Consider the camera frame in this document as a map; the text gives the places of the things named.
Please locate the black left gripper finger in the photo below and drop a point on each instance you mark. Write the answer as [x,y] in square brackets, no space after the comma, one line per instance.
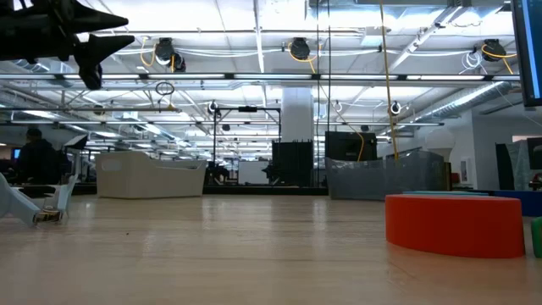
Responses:
[97,46]
[91,19]

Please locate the blue tape roll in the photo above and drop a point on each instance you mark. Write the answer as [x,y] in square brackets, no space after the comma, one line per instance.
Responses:
[521,203]

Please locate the green staple remover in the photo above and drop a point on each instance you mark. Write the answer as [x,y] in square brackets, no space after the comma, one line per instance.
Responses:
[538,237]

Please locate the small monitor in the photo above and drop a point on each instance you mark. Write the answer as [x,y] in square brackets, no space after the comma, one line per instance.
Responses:
[16,153]

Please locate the person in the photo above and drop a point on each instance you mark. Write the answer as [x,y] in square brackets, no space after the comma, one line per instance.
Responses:
[38,161]

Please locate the light grey plastic bin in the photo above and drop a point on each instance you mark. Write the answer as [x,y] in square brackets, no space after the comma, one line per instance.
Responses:
[144,178]

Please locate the white square pillar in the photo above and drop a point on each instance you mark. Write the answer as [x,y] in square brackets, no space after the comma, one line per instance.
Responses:
[297,114]

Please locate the black equipment box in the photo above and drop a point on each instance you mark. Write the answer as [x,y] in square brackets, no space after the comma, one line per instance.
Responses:
[347,146]
[292,165]

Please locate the translucent dark plastic bin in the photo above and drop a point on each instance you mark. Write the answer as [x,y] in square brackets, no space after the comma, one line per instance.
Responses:
[381,180]

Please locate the wooden bulb holder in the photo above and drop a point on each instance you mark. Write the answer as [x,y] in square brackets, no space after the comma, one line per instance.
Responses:
[447,175]

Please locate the computer monitor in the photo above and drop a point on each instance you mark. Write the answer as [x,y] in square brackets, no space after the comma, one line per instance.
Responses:
[529,51]

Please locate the black gantry frame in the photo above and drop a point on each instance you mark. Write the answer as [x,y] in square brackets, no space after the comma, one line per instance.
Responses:
[247,109]

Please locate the long light rail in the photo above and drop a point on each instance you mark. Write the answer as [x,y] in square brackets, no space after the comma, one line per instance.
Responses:
[271,76]

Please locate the black aluminium table frame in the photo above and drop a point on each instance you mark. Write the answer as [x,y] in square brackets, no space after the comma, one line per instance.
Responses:
[254,190]

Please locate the silver ventilation duct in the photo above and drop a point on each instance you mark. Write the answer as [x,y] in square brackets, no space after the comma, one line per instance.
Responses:
[466,101]

